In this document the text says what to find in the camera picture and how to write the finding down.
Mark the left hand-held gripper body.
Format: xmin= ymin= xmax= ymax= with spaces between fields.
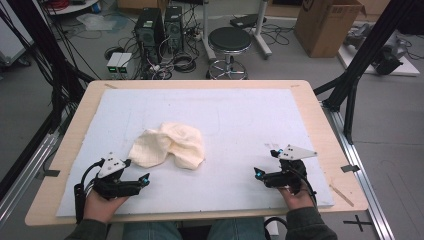
xmin=91 ymin=152 xmax=143 ymax=201

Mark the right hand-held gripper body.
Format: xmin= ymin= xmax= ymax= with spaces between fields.
xmin=262 ymin=144 xmax=318 ymax=196

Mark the cream checked cloth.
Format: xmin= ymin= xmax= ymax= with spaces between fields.
xmin=128 ymin=121 xmax=206 ymax=171

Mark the person's right hand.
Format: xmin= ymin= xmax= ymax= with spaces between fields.
xmin=278 ymin=184 xmax=316 ymax=211

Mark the person's left hand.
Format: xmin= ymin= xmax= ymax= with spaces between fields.
xmin=83 ymin=189 xmax=129 ymax=224

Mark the person's left leg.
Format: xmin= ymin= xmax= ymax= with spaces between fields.
xmin=122 ymin=222 xmax=183 ymax=240

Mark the person's leg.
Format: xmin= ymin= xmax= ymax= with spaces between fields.
xmin=207 ymin=218 xmax=267 ymax=240
xmin=122 ymin=222 xmax=183 ymax=240

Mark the pale foam mat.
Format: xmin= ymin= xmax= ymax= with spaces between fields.
xmin=55 ymin=88 xmax=335 ymax=218

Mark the person's right leg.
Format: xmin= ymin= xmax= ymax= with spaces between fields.
xmin=207 ymin=218 xmax=267 ymax=240

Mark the white power supply box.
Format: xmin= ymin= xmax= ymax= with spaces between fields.
xmin=106 ymin=52 xmax=124 ymax=75
xmin=116 ymin=52 xmax=133 ymax=75

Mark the black round stool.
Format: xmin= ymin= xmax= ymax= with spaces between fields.
xmin=206 ymin=26 xmax=253 ymax=80

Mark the wide black computer tower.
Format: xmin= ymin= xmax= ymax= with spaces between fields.
xmin=134 ymin=7 xmax=165 ymax=64

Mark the brown cardboard box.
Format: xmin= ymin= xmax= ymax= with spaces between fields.
xmin=293 ymin=0 xmax=368 ymax=58

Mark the white desk leg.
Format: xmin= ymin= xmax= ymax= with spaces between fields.
xmin=200 ymin=0 xmax=218 ymax=64
xmin=253 ymin=0 xmax=273 ymax=60

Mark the black flat case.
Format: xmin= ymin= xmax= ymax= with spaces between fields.
xmin=229 ymin=13 xmax=268 ymax=29

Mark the narrow black computer tower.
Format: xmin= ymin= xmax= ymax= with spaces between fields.
xmin=163 ymin=4 xmax=185 ymax=53

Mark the grey robot device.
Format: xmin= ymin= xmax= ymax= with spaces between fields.
xmin=344 ymin=23 xmax=373 ymax=50

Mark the black robot device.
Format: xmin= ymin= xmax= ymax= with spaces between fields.
xmin=373 ymin=44 xmax=406 ymax=76

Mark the clear plastic bag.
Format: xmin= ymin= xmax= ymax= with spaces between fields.
xmin=76 ymin=13 xmax=118 ymax=32

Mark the white floor board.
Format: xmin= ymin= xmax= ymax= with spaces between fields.
xmin=337 ymin=31 xmax=421 ymax=77

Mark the white panel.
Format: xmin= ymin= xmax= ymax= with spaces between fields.
xmin=0 ymin=9 xmax=34 ymax=66

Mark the round white table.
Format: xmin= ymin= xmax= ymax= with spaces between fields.
xmin=46 ymin=0 xmax=101 ymax=16

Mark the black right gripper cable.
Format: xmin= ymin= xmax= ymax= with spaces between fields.
xmin=264 ymin=166 xmax=318 ymax=240

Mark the aluminium rail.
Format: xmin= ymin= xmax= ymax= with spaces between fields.
xmin=0 ymin=133 xmax=61 ymax=228
xmin=321 ymin=101 xmax=396 ymax=240

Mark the black cable ring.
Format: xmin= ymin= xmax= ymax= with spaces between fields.
xmin=103 ymin=45 xmax=125 ymax=61

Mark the coil of black cable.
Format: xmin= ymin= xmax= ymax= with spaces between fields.
xmin=171 ymin=52 xmax=198 ymax=74

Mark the black metal frame with cables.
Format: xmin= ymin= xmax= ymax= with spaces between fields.
xmin=0 ymin=0 xmax=98 ymax=201

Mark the red cable bundle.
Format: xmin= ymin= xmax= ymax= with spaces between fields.
xmin=46 ymin=0 xmax=71 ymax=11

